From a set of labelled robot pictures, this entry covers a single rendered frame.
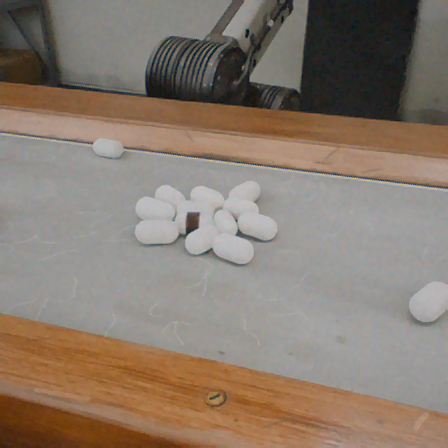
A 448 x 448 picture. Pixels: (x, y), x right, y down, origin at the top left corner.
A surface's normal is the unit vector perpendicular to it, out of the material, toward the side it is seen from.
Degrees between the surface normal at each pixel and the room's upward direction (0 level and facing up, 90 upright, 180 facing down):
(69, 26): 90
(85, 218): 0
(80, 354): 0
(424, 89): 89
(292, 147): 45
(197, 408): 0
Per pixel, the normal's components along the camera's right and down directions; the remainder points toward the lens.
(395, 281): 0.00, -0.85
